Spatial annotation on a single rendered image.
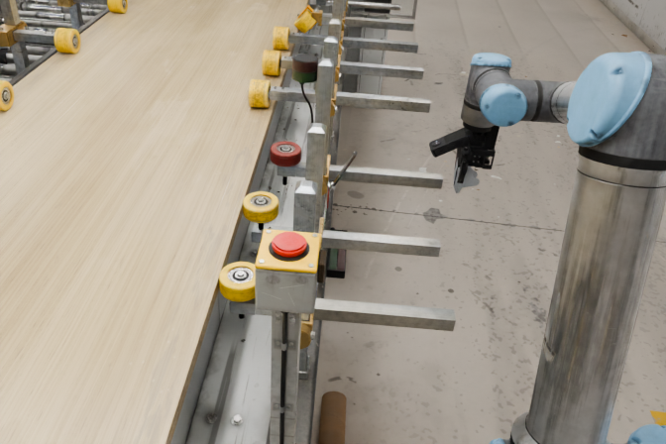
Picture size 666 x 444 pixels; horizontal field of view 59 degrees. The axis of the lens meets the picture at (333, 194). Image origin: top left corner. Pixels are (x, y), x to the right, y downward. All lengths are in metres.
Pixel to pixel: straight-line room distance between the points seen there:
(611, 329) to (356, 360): 1.44
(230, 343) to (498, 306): 1.40
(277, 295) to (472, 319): 1.80
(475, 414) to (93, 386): 1.43
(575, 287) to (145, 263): 0.76
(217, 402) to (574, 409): 0.70
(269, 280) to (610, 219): 0.43
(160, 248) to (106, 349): 0.26
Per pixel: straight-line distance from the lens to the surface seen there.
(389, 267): 2.59
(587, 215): 0.82
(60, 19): 2.95
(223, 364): 1.36
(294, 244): 0.68
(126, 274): 1.17
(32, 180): 1.50
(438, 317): 1.17
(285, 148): 1.53
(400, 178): 1.55
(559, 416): 0.94
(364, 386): 2.13
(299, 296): 0.69
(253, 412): 1.28
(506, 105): 1.31
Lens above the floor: 1.65
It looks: 33 degrees down
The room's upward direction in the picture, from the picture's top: 5 degrees clockwise
